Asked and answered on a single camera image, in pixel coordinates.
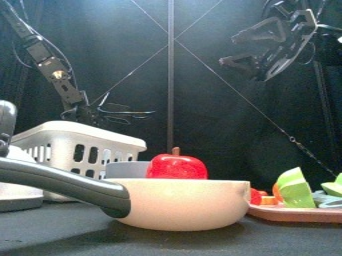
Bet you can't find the blue-grey toy cleaver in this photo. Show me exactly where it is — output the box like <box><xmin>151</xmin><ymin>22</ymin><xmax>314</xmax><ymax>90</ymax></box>
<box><xmin>311</xmin><ymin>189</ymin><xmax>342</xmax><ymax>210</ymax></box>

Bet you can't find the white plastic basket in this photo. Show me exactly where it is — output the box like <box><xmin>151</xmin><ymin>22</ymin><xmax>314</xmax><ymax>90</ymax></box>
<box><xmin>9</xmin><ymin>120</ymin><xmax>148</xmax><ymax>203</ymax></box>

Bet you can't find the red toy apple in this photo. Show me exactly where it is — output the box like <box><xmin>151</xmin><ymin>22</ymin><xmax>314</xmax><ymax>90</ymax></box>
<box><xmin>145</xmin><ymin>146</ymin><xmax>209</xmax><ymax>180</ymax></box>

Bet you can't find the white grey toy kettle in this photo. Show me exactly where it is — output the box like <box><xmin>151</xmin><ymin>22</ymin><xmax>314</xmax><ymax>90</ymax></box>
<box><xmin>0</xmin><ymin>99</ymin><xmax>45</xmax><ymax>213</ymax></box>

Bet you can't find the red toy food piece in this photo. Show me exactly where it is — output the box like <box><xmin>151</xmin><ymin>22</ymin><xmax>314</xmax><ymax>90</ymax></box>
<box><xmin>248</xmin><ymin>187</ymin><xmax>270</xmax><ymax>206</ymax></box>

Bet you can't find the orange toy food piece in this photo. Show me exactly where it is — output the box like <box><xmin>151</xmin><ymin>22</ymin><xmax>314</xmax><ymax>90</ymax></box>
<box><xmin>259</xmin><ymin>182</ymin><xmax>287</xmax><ymax>206</ymax></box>

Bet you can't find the green toy fruit half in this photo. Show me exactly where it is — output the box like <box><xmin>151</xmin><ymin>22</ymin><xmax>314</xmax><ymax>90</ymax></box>
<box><xmin>275</xmin><ymin>166</ymin><xmax>318</xmax><ymax>209</ymax></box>

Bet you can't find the green toy fruit piece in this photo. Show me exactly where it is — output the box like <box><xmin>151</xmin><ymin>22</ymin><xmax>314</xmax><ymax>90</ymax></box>
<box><xmin>319</xmin><ymin>172</ymin><xmax>342</xmax><ymax>198</ymax></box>

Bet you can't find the plate of toy food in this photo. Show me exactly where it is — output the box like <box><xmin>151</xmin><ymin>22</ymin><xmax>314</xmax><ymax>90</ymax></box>
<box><xmin>245</xmin><ymin>200</ymin><xmax>342</xmax><ymax>224</ymax></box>

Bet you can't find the thin diagonal brace wire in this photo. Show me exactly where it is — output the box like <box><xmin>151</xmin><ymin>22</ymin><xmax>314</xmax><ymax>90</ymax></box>
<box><xmin>89</xmin><ymin>0</ymin><xmax>224</xmax><ymax>105</ymax></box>
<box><xmin>128</xmin><ymin>0</ymin><xmax>338</xmax><ymax>177</ymax></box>

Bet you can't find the black vertical frame pole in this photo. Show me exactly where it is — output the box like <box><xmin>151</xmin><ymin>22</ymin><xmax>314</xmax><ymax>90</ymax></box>
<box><xmin>165</xmin><ymin>0</ymin><xmax>176</xmax><ymax>153</ymax></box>

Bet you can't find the white pan with grey handle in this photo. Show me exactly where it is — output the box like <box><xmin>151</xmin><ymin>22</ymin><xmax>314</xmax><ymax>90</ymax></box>
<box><xmin>0</xmin><ymin>156</ymin><xmax>252</xmax><ymax>232</ymax></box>

